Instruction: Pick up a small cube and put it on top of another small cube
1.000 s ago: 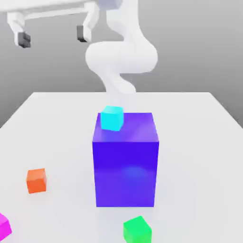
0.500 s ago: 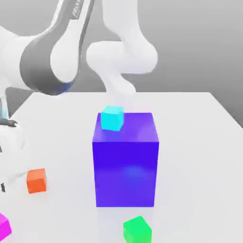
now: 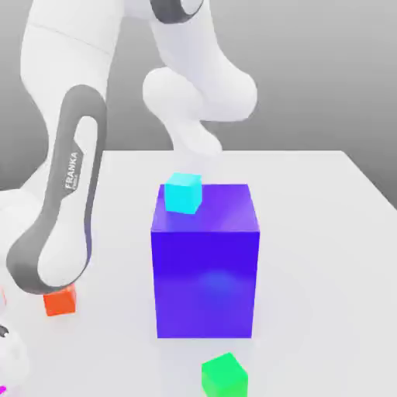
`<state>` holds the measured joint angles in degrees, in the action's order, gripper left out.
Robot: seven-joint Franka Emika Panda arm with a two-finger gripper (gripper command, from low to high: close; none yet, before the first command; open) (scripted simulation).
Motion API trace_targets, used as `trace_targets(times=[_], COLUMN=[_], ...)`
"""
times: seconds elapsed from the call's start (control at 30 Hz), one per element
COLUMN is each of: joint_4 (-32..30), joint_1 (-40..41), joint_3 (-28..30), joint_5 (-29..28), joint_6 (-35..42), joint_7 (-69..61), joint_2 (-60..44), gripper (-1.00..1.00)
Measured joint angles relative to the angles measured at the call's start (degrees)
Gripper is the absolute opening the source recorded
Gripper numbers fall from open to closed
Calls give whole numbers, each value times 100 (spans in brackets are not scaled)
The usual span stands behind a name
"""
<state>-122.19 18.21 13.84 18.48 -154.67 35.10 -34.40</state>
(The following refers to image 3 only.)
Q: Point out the small cyan cube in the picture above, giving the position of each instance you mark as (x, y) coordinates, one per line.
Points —
(182, 194)

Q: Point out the large blue box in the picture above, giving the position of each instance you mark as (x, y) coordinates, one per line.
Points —
(204, 279)

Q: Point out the small magenta cube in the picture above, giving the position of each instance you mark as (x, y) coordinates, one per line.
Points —
(2, 389)

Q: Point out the small green cube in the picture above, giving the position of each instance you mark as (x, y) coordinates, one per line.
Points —
(224, 376)

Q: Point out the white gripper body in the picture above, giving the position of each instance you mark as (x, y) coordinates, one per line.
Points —
(13, 363)

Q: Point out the small orange cube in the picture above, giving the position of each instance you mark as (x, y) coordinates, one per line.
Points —
(60, 302)

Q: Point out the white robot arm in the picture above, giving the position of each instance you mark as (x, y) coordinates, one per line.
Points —
(71, 62)

